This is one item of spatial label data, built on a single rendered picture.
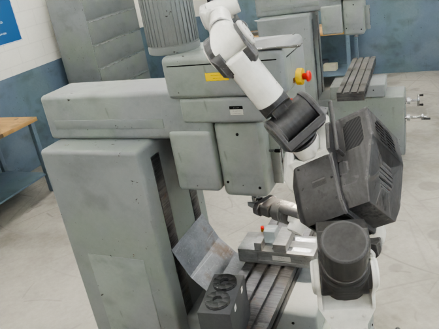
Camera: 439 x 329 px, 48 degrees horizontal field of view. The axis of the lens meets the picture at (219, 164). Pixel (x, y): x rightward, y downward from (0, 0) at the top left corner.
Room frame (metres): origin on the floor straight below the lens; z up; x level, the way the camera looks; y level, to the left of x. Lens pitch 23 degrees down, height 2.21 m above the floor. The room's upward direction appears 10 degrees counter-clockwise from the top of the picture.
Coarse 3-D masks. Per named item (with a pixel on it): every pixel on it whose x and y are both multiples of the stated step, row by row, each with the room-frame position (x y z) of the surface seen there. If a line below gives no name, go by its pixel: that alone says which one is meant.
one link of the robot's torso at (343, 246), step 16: (320, 224) 1.14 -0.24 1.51; (336, 224) 1.04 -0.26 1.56; (352, 224) 1.03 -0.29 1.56; (320, 240) 1.02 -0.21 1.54; (336, 240) 1.01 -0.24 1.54; (352, 240) 1.00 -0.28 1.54; (368, 240) 0.99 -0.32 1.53; (320, 256) 1.04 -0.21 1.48; (336, 256) 0.97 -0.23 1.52; (352, 256) 0.96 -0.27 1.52; (368, 256) 1.02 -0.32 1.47; (336, 272) 1.00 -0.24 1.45; (352, 272) 0.98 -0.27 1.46
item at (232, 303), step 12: (216, 276) 1.57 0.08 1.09; (228, 276) 1.54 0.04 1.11; (240, 276) 1.55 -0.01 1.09; (216, 288) 1.49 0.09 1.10; (228, 288) 1.47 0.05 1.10; (240, 288) 1.49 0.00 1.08; (204, 300) 1.43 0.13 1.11; (216, 300) 1.43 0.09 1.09; (228, 300) 1.40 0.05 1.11; (240, 300) 1.47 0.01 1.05; (204, 312) 1.38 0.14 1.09; (216, 312) 1.37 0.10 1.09; (228, 312) 1.36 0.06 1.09; (240, 312) 1.45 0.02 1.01; (204, 324) 1.38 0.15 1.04; (216, 324) 1.37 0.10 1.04; (228, 324) 1.35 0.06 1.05; (240, 324) 1.43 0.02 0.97
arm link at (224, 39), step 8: (216, 16) 1.45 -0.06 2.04; (224, 16) 1.44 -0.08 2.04; (216, 24) 1.41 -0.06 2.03; (224, 24) 1.38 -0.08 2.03; (232, 24) 1.40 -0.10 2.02; (216, 32) 1.38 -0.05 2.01; (224, 32) 1.37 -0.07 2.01; (232, 32) 1.36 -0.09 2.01; (208, 40) 1.39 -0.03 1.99; (216, 40) 1.37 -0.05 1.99; (224, 40) 1.36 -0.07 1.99; (232, 40) 1.35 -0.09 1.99; (240, 40) 1.35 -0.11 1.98; (208, 48) 1.37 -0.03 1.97; (216, 48) 1.36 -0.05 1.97; (224, 48) 1.35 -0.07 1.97; (232, 48) 1.35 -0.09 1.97; (240, 48) 1.35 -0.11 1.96; (224, 56) 1.36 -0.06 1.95
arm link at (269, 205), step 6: (264, 198) 1.80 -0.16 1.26; (270, 198) 1.80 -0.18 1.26; (276, 198) 1.79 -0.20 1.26; (258, 204) 1.76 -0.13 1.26; (264, 204) 1.76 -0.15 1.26; (270, 204) 1.75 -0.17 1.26; (276, 204) 1.71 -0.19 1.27; (258, 210) 1.75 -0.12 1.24; (264, 210) 1.74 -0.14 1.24; (270, 210) 1.72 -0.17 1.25; (276, 210) 1.70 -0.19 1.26; (270, 216) 1.72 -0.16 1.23; (276, 216) 1.69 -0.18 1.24
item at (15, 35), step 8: (0, 0) 6.41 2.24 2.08; (8, 0) 6.53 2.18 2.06; (0, 8) 6.38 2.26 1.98; (8, 8) 6.49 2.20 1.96; (0, 16) 6.34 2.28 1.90; (8, 16) 6.46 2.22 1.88; (0, 24) 6.31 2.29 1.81; (8, 24) 6.42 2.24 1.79; (16, 24) 6.53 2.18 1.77; (0, 32) 6.28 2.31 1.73; (8, 32) 6.39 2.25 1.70; (16, 32) 6.50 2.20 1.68; (0, 40) 6.24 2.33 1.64; (8, 40) 6.35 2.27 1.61; (16, 40) 6.46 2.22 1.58
